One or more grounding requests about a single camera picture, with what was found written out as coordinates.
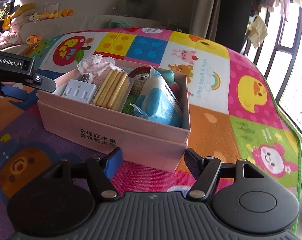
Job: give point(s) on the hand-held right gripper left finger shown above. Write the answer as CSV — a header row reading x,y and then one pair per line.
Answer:
x,y
113,163

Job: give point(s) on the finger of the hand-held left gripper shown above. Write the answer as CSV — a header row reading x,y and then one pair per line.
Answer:
x,y
45,83

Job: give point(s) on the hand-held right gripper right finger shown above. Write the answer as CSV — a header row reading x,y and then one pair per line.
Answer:
x,y
192,161

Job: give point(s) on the pink cardboard box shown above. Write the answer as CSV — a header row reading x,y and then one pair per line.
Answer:
x,y
103,130

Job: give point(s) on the pink lace cloth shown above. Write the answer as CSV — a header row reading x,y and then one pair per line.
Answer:
x,y
96,66

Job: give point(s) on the blue tissue pack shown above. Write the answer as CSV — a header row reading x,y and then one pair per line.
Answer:
x,y
163,105

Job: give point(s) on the clear cookie packet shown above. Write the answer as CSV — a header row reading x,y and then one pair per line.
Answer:
x,y
112,90

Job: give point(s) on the teal plastic toy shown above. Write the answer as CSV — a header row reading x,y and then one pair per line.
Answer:
x,y
168,76

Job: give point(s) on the pink plush toy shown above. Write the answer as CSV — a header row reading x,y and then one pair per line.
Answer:
x,y
5,40

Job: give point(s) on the white power strip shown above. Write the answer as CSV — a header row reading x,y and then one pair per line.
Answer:
x,y
77,91

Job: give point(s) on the orange fish plush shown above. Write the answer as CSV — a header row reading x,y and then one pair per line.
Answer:
x,y
33,40

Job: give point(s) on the yellow plush toy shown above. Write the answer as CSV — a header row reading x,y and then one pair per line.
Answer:
x,y
18,15

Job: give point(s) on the green crochet piece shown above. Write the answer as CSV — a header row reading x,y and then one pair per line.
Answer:
x,y
129,106

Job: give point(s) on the colourful printed play mat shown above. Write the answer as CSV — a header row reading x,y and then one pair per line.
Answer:
x,y
241,120

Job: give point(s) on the row of small plush toys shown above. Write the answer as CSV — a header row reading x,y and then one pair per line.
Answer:
x,y
52,14

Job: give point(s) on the beige crochet toy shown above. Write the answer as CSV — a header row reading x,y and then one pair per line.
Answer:
x,y
139,81

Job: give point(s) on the teal cloth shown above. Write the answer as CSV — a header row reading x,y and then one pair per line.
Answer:
x,y
119,24

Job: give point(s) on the window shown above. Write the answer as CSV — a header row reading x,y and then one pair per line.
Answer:
x,y
294,80

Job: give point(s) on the hanging beige paper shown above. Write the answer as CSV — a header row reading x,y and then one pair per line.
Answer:
x,y
258,31

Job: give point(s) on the beige curtain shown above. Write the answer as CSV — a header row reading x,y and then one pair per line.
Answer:
x,y
207,7

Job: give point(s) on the dark curtain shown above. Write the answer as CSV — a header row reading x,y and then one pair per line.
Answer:
x,y
237,12

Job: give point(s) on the white wall paper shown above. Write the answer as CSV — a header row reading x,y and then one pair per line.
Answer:
x,y
51,7

